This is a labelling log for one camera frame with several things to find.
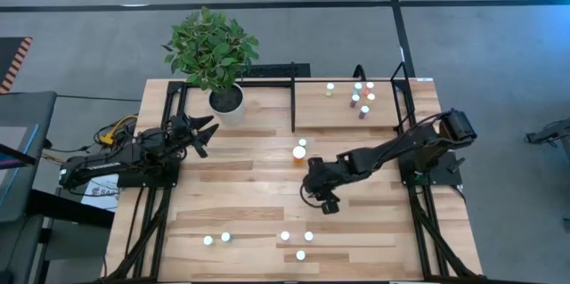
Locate green leafy plant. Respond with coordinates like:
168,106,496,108
161,5,261,94

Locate wooden shelf with black frame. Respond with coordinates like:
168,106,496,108
289,61,418,134

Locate yellow cable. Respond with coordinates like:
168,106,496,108
98,114,140,146

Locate white plant pot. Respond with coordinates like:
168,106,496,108
208,82,247,127

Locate gray cart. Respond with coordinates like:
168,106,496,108
0,91,59,284

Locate black aluminium table frame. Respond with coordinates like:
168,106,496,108
101,77,487,283

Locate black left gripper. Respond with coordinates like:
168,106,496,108
171,113,221,159

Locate white paper sheet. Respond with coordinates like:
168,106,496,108
81,173,121,212

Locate dark flat screen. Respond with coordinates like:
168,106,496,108
0,124,41,223

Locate black perforated panel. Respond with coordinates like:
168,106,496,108
242,62,312,78

